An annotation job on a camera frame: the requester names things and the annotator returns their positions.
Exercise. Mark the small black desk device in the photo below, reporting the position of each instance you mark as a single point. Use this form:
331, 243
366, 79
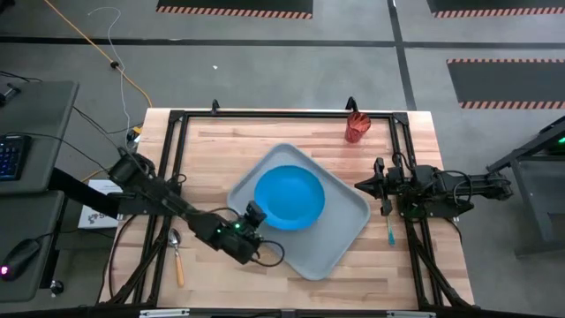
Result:
6, 93

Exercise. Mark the red-orange faceted cup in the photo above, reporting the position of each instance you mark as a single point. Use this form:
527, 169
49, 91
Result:
356, 128

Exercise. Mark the grey side desk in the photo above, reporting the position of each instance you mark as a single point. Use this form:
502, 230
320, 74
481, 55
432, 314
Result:
39, 132

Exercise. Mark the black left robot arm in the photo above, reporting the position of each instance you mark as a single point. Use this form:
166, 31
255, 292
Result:
145, 194

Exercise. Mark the grey neighbouring workstation stand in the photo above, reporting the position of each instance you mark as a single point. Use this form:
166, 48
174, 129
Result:
529, 150

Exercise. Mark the iridescent blue fork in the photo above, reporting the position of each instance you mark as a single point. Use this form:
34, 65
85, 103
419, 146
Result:
390, 234

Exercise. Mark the blue round plate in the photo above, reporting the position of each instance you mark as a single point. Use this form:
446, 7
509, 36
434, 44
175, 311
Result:
289, 198

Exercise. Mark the black hazard-striped floor mat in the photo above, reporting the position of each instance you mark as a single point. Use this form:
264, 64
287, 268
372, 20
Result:
234, 5
494, 5
507, 81

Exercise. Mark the black computer mouse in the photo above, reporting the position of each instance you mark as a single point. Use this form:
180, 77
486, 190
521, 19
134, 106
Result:
20, 258

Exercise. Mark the white printed box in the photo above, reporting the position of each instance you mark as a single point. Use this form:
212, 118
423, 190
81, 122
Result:
95, 212

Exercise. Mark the black aluminium rig frame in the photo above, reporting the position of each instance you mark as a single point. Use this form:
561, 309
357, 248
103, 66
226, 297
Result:
287, 115

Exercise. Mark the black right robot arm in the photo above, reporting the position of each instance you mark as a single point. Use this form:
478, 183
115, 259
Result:
476, 185

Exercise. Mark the silver metal bracket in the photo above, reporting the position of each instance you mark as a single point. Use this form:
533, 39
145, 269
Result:
410, 314
163, 313

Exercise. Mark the black desk caster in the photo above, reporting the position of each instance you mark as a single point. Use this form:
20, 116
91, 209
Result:
56, 288

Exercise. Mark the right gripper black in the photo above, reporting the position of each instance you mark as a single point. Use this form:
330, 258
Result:
399, 185

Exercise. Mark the grey plastic tray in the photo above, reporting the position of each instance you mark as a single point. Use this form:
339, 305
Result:
335, 238

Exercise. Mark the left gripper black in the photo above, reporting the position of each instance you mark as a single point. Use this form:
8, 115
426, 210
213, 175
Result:
229, 240

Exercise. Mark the black backlit keyboard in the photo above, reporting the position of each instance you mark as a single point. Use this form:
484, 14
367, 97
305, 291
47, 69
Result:
11, 156

